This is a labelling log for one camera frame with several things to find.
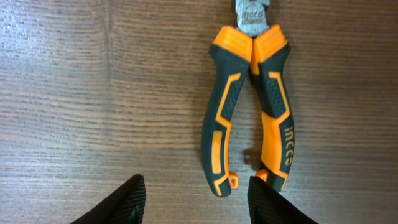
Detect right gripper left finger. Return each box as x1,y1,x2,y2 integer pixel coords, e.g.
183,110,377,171
71,174,146,224

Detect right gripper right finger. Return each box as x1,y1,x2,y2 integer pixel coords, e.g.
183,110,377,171
248,176,317,224

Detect orange black pliers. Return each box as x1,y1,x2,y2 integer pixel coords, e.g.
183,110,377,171
200,0,295,197

